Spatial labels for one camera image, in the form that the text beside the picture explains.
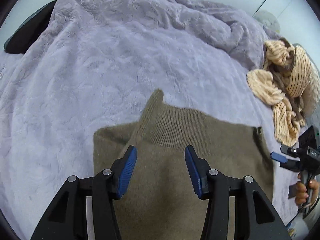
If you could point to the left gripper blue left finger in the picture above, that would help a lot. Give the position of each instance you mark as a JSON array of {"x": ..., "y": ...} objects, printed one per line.
[{"x": 66, "y": 215}]

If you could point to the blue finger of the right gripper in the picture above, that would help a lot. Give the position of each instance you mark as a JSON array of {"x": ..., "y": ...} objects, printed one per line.
[{"x": 278, "y": 157}]

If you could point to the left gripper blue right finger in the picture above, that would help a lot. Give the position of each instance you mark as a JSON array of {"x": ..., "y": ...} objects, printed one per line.
[{"x": 255, "y": 216}]

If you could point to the olive brown knit sweater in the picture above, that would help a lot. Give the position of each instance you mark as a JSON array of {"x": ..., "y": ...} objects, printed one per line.
[{"x": 160, "y": 202}]

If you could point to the person's right hand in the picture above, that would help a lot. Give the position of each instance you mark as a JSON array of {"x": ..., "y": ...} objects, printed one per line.
[{"x": 301, "y": 192}]

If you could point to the cream striped garment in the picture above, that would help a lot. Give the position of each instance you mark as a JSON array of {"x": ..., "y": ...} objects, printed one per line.
[{"x": 280, "y": 84}]

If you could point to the lavender plush bed blanket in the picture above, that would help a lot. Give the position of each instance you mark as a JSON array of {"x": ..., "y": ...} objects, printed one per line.
[{"x": 97, "y": 64}]

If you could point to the black pillow at bedside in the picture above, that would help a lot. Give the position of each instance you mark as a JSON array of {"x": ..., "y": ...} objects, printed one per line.
[{"x": 30, "y": 30}]

